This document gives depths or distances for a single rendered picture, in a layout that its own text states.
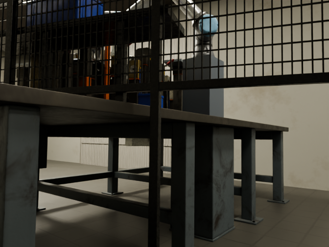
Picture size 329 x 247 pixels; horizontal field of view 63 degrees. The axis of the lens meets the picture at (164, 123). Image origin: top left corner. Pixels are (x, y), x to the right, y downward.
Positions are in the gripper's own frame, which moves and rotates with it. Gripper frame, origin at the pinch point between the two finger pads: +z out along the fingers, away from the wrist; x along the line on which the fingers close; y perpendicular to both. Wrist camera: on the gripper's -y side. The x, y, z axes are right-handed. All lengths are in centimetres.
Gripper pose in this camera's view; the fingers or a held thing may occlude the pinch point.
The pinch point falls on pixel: (93, 63)
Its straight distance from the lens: 172.1
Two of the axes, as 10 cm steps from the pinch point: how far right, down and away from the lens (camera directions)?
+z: -0.1, 10.0, -0.6
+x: -9.5, 0.1, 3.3
